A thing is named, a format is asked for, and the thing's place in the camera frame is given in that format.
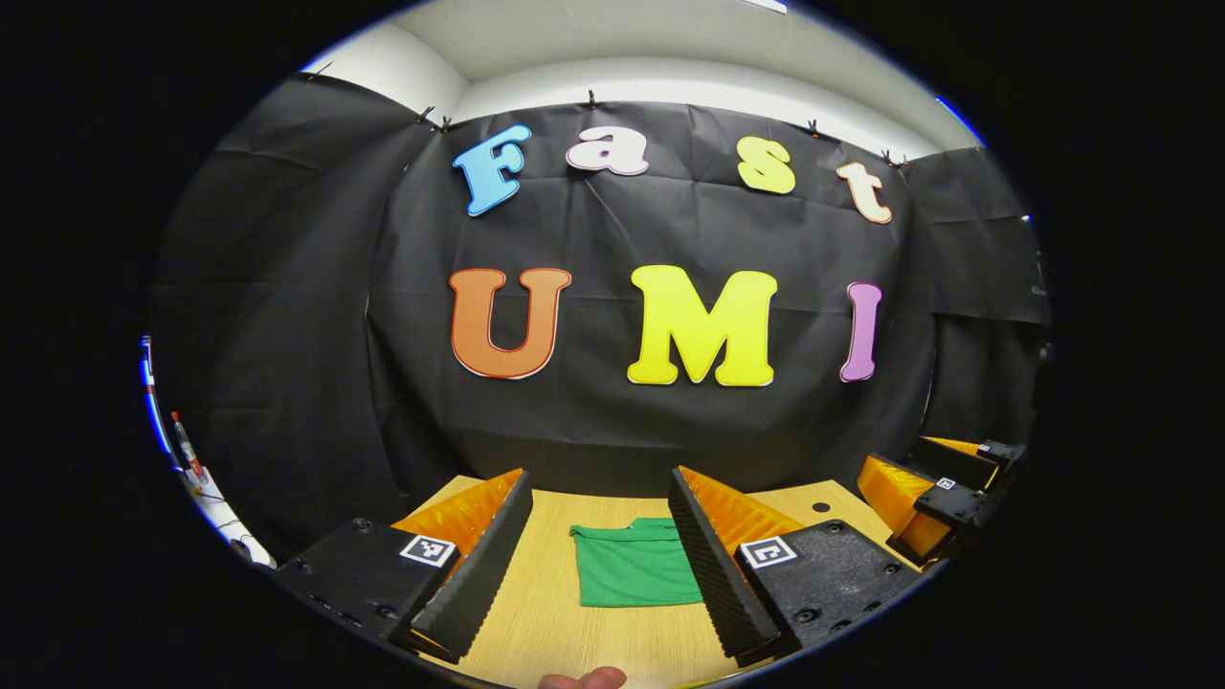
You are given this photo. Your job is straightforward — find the row of black clips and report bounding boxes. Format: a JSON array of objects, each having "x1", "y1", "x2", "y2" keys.
[{"x1": 306, "y1": 62, "x2": 910, "y2": 167}]

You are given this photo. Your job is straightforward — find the computer monitor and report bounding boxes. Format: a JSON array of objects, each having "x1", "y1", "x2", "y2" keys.
[{"x1": 138, "y1": 334, "x2": 179, "y2": 462}]

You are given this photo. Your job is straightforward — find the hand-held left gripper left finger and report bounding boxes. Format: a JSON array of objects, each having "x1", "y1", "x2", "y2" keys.
[{"x1": 276, "y1": 466, "x2": 536, "y2": 664}]

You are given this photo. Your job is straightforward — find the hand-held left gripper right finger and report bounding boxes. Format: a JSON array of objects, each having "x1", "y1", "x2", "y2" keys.
[{"x1": 666, "y1": 465, "x2": 926, "y2": 669}]

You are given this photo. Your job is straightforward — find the green T-shirt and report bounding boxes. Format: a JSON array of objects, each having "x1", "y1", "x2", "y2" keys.
[{"x1": 569, "y1": 517, "x2": 705, "y2": 610}]

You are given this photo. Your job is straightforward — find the white desk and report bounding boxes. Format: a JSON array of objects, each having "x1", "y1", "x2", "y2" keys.
[{"x1": 185, "y1": 467, "x2": 279, "y2": 569}]

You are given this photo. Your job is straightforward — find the clear water bottle red cap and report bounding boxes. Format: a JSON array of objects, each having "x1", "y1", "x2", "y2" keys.
[{"x1": 169, "y1": 411, "x2": 205, "y2": 480}]

